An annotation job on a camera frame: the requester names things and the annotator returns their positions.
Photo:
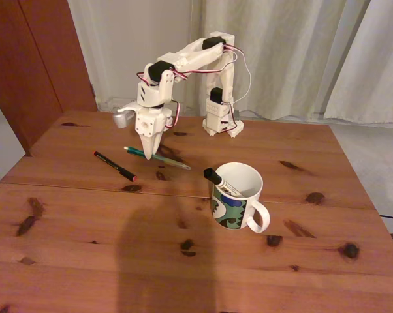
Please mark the grey table clamp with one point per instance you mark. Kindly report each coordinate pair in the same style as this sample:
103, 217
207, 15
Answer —
236, 114

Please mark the white mug with green-blue pattern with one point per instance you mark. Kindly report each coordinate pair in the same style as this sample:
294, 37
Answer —
229, 215

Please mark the wide white curtain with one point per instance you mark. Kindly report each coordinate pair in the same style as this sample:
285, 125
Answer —
297, 49

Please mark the white marker with black cap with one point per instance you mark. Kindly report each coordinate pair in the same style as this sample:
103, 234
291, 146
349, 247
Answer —
211, 174

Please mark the narrow white curtain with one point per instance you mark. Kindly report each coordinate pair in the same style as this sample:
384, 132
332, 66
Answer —
379, 65

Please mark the green mechanical pencil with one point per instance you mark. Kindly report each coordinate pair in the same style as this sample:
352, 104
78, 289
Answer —
136, 151

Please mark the brown wooden cabinet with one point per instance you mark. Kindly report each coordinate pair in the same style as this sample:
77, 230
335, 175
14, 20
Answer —
36, 65

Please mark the black pen with red end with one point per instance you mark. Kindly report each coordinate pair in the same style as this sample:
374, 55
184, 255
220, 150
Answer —
113, 164

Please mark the silver white camera box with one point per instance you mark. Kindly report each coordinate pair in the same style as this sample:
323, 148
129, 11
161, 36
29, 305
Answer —
121, 119

